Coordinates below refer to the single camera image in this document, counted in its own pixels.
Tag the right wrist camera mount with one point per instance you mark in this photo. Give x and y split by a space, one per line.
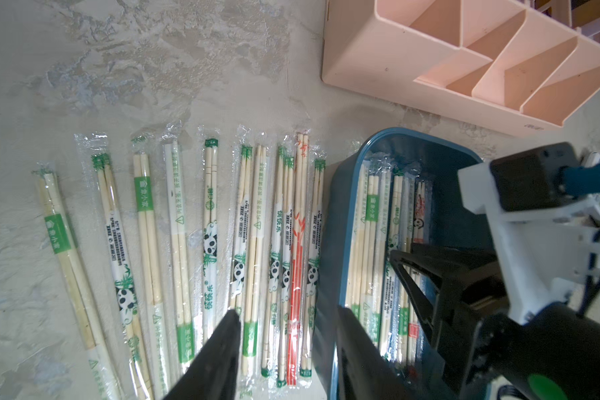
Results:
531 201

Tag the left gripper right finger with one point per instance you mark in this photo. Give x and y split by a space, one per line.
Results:
362 373

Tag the teal plastic storage box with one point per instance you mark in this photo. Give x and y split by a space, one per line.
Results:
451 225

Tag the pink desktop file organizer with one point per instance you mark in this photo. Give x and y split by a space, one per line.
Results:
497 64

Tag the chopsticks red print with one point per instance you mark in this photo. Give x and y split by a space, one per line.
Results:
300 181

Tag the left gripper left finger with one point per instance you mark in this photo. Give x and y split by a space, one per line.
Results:
214 372

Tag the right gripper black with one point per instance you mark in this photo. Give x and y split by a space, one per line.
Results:
459 298

